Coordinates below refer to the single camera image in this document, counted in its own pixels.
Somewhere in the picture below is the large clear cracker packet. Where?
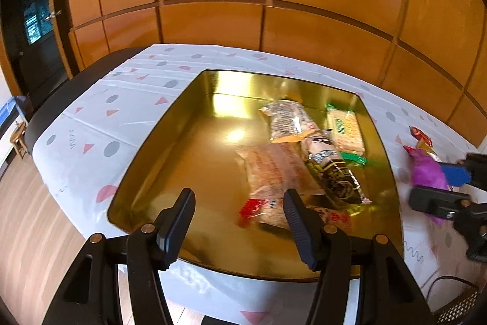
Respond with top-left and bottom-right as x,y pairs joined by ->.
235,144 -> 326,198

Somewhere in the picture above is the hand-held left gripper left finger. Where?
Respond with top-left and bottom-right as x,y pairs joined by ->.
42,188 -> 196,325

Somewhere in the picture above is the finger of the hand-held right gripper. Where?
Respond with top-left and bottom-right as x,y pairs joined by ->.
409,186 -> 487,223
437,153 -> 487,190

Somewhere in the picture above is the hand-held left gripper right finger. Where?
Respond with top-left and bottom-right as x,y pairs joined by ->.
282,189 -> 432,325

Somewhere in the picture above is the black table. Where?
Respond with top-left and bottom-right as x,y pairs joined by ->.
25,47 -> 147,158

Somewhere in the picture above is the wooden stool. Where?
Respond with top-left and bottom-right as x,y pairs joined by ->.
9,122 -> 29,159

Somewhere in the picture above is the clear packet with orange end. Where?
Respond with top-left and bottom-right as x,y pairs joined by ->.
259,99 -> 324,145

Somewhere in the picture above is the dark door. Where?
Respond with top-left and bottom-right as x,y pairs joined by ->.
0,0 -> 73,108

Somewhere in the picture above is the black cable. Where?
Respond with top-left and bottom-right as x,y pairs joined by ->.
422,275 -> 478,301

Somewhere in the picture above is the wire mesh basket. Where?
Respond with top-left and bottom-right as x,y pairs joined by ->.
430,289 -> 482,325

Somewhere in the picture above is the dark brown gold snack packet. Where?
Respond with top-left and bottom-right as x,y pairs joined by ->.
300,132 -> 341,168
306,157 -> 373,206

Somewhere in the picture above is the yellow green biscuit packet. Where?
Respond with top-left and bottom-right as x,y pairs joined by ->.
325,103 -> 368,166

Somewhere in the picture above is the gold tin box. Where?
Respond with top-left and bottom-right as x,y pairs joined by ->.
107,69 -> 405,282

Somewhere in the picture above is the small red candy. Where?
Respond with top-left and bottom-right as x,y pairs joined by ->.
409,126 -> 434,148

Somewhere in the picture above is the long cereal bar packet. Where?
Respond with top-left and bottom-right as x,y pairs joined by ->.
238,196 -> 352,232

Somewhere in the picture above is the purple snack packet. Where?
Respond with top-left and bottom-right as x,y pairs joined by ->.
409,148 -> 451,226

